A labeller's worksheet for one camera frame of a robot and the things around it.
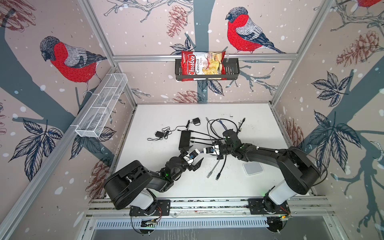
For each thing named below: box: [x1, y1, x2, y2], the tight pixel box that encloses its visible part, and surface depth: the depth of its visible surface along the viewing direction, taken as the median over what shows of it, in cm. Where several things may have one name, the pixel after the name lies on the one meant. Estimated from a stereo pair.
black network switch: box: [178, 130, 191, 151], surface depth 100 cm
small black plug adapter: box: [191, 117, 201, 126], surface depth 111 cm
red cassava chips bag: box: [180, 50, 227, 82], surface depth 90 cm
